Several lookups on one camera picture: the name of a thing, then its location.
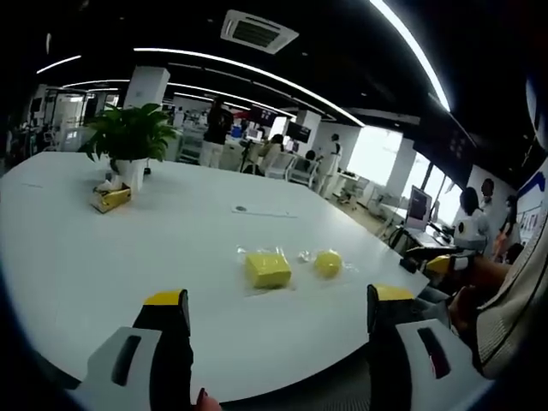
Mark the person's left hand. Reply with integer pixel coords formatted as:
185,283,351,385
194,387,223,411

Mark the dark wall screen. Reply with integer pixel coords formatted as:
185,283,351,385
285,122,310,146

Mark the green potted plant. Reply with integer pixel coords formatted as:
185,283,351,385
78,102,179,164

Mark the white table cable cover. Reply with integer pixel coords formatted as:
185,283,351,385
230,203,299,219

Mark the clear plastic wrapper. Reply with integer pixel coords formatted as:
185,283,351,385
298,247,360,282
235,244,297,295

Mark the yellow round silicone block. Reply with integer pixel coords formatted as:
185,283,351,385
313,250,343,279

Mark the white plant pot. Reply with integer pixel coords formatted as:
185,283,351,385
110,157,150,194

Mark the ceiling air conditioner vent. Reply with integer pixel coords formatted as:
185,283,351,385
220,9,300,56

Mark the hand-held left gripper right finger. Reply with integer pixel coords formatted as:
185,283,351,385
366,283,493,411

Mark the white office chair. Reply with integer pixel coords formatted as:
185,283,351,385
290,156,321,188
265,152,297,180

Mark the yellow rectangular silicone block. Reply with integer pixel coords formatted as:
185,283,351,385
244,251,293,290

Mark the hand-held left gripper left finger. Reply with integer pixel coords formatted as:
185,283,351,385
70,289,195,411

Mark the yellow tissue box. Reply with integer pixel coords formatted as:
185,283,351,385
91,182,133,214

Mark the computer monitor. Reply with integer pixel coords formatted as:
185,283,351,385
404,185,434,233

